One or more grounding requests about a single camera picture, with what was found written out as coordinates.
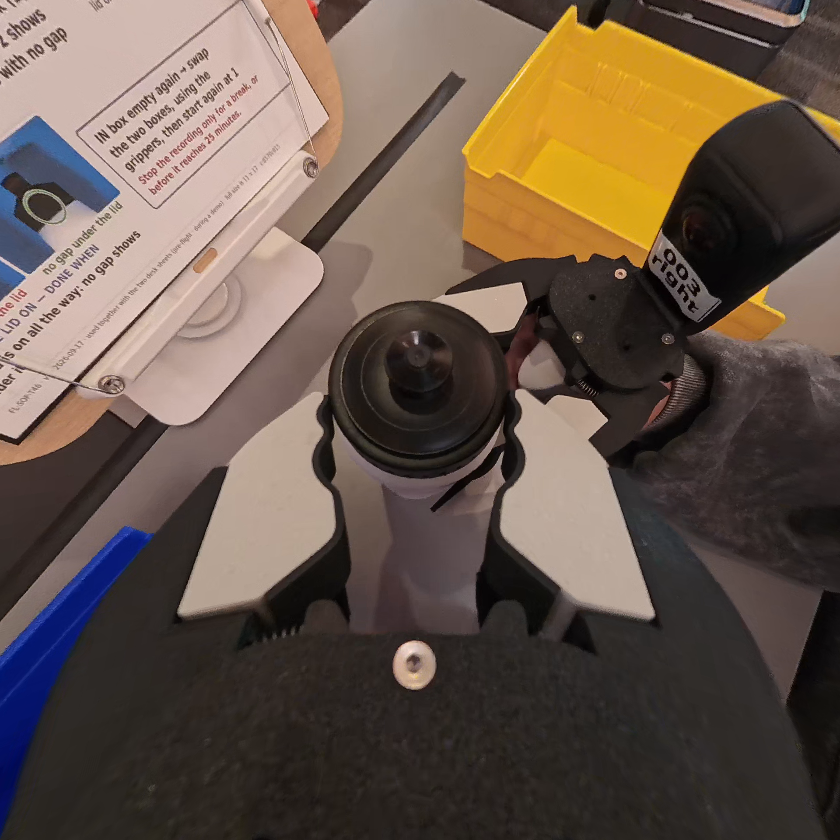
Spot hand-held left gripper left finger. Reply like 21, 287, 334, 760
177, 392, 350, 631

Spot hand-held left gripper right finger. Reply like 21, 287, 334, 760
476, 388, 657, 636

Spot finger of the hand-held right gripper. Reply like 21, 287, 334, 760
430, 279, 534, 337
430, 449, 509, 546

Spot white plastic bottle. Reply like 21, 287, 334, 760
335, 430, 508, 519

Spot black bottle lid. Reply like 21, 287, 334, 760
327, 300, 513, 479

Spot yellow plastic bin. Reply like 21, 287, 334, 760
461, 5, 840, 342

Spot blue plastic bin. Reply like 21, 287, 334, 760
0, 525, 154, 798

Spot person's right hand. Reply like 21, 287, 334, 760
505, 318, 542, 388

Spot wooden instruction board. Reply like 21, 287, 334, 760
0, 0, 344, 467

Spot black dual trash bin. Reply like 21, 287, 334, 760
587, 0, 811, 83

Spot instruction board on stand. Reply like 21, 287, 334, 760
0, 0, 330, 441

